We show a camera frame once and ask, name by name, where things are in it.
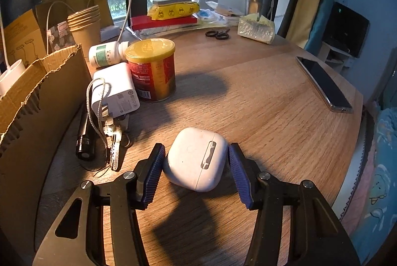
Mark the white desk lamp base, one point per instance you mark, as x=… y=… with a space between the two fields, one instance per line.
x=12 y=77

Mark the red can with yellow lid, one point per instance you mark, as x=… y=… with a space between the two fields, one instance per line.
x=152 y=74

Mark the white pill bottle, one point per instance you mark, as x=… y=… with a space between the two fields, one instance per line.
x=105 y=55

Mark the yellow plastic-wrapped block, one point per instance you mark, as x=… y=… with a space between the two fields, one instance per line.
x=256 y=30

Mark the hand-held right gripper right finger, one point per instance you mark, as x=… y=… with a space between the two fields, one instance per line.
x=238 y=173

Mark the white plastic packets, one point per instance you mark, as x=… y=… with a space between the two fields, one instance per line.
x=226 y=13

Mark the black scissors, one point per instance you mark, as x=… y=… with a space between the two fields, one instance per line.
x=214 y=34

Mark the red flat box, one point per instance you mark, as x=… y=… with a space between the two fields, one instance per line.
x=145 y=22

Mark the grey flat box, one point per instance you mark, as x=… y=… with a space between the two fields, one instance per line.
x=170 y=0

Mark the yellow duck-print packet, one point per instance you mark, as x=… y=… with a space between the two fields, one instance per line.
x=173 y=10

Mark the black monitor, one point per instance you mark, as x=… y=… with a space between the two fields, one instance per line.
x=345 y=29

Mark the silver keys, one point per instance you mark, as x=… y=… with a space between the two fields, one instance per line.
x=114 y=148

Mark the white earbud case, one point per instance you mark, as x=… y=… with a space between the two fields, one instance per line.
x=192 y=157

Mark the stack of brown paper cups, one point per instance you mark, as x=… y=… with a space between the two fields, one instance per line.
x=85 y=33

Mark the black flashlight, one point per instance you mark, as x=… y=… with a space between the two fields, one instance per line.
x=84 y=142

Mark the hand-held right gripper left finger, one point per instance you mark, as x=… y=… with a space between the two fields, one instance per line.
x=153 y=173

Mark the brown lamp carton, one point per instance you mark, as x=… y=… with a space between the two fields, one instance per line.
x=24 y=36

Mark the white power adapter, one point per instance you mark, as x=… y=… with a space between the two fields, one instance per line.
x=119 y=89

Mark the black smartphone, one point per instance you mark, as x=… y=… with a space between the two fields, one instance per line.
x=322 y=83

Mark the blue printed blanket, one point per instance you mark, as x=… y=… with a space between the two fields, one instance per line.
x=378 y=191

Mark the cardboard box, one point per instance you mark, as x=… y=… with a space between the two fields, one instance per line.
x=46 y=117

